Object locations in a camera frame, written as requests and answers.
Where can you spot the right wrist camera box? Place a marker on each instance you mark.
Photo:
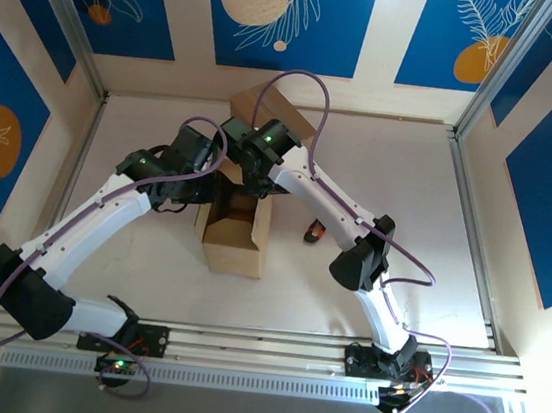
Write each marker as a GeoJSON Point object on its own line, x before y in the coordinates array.
{"type": "Point", "coordinates": [235, 131]}

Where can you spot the brown taped cardboard box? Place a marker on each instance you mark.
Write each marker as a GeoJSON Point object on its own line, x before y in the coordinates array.
{"type": "Point", "coordinates": [234, 259]}
{"type": "Point", "coordinates": [292, 113]}

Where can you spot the orange black utility knife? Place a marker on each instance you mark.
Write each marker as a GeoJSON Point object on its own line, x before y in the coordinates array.
{"type": "Point", "coordinates": [314, 234]}

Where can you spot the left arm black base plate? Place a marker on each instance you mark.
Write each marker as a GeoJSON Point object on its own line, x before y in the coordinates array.
{"type": "Point", "coordinates": [154, 337]}

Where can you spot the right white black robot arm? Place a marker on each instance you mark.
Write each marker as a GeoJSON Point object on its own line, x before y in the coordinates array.
{"type": "Point", "coordinates": [317, 201]}

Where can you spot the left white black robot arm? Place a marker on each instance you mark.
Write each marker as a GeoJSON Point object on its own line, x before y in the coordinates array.
{"type": "Point", "coordinates": [77, 227]}

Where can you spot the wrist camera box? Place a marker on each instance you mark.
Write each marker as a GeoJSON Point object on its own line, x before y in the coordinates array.
{"type": "Point", "coordinates": [190, 148]}
{"type": "Point", "coordinates": [235, 131]}

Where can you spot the aluminium corner post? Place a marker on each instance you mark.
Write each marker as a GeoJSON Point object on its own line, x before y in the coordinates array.
{"type": "Point", "coordinates": [71, 25]}
{"type": "Point", "coordinates": [499, 68]}

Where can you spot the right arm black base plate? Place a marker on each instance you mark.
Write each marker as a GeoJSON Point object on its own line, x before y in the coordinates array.
{"type": "Point", "coordinates": [357, 362]}

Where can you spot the aluminium side rail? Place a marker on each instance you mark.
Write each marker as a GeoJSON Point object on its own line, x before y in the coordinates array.
{"type": "Point", "coordinates": [89, 128]}
{"type": "Point", "coordinates": [461, 174]}

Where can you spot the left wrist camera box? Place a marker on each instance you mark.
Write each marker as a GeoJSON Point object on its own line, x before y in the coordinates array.
{"type": "Point", "coordinates": [190, 148]}

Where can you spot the aluminium rail frame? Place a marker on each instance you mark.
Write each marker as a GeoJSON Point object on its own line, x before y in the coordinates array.
{"type": "Point", "coordinates": [263, 351]}

